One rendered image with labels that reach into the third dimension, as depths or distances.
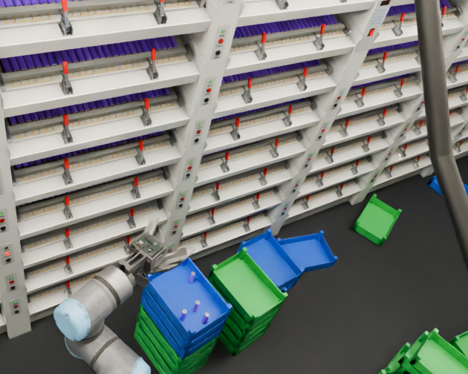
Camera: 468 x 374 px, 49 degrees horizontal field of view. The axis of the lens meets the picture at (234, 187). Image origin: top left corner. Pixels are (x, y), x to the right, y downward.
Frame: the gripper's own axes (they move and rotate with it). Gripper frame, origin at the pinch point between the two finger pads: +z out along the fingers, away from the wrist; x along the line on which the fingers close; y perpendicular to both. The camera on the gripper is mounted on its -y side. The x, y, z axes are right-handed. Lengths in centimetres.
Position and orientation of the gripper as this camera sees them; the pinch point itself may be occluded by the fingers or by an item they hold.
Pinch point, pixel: (175, 234)
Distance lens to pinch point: 139.1
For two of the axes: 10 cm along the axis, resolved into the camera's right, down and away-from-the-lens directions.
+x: -7.8, -5.7, 2.7
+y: 2.1, -6.4, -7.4
